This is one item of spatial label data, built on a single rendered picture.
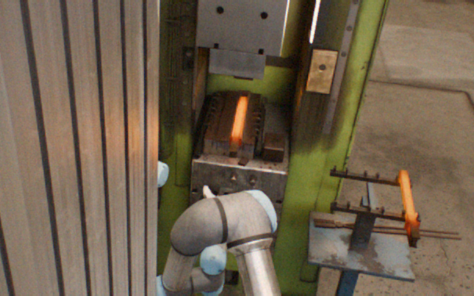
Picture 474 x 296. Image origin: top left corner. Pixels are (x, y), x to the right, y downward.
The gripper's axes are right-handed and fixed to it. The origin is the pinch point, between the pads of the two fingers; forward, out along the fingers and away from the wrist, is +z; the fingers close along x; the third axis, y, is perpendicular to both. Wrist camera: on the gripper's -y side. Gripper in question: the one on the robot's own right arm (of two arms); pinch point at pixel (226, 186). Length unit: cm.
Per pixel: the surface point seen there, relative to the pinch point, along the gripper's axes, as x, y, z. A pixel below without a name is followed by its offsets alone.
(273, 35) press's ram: 9, -44, 31
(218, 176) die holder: -5.1, 14.6, 24.7
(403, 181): 66, 5, 25
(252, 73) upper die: 3.5, -29.1, 30.7
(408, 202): 65, 5, 12
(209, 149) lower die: -10.0, 6.2, 30.7
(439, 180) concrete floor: 137, 100, 168
